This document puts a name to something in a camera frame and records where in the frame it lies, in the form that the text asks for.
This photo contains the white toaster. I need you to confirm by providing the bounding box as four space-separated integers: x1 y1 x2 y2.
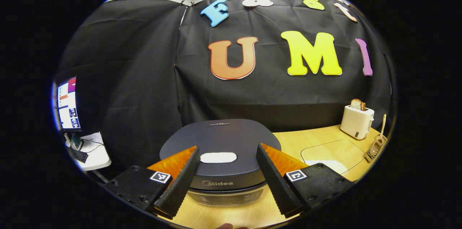
340 105 375 140

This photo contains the white side table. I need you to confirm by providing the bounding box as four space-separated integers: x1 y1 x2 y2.
65 131 112 172

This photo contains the wire chopstick holder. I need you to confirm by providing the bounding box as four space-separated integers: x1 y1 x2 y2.
365 134 388 163

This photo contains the clear plastic container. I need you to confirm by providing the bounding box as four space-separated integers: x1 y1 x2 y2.
300 139 367 175

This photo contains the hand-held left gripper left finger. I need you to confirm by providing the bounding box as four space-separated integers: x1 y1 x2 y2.
105 146 201 219

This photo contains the dark grey rice cooker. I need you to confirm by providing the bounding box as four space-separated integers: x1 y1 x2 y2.
160 119 282 207

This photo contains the computer monitor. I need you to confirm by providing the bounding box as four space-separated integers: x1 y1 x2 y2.
55 75 82 132

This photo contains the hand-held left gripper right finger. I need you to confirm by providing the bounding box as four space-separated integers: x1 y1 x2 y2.
256 143 356 219

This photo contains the black keyboard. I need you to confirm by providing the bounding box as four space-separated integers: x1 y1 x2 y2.
68 147 89 164

